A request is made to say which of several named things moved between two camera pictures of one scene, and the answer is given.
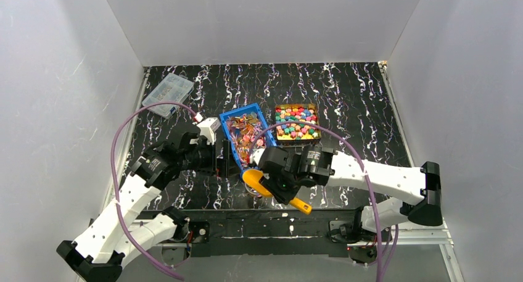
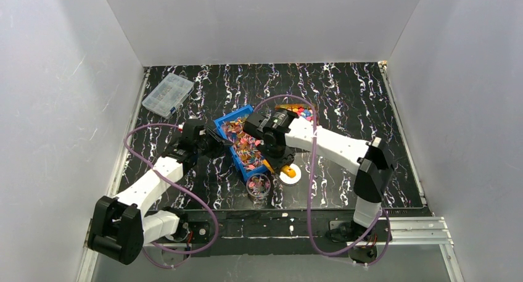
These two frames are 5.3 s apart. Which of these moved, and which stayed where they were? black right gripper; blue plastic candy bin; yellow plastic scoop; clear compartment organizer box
Moved: yellow plastic scoop; black right gripper
Stayed: blue plastic candy bin; clear compartment organizer box
